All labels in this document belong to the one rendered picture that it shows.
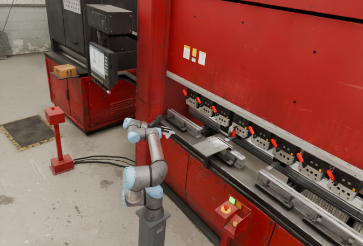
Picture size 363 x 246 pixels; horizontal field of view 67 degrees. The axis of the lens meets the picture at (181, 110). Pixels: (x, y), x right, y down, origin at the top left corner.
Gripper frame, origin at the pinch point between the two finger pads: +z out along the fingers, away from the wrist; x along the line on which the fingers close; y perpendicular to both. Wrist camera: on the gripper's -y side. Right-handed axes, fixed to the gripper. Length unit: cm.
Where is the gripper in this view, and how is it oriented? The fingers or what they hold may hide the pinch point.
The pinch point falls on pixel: (172, 130)
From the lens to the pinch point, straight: 198.6
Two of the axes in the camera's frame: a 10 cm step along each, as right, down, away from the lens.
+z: 8.8, 2.4, 4.0
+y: -3.2, 9.4, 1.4
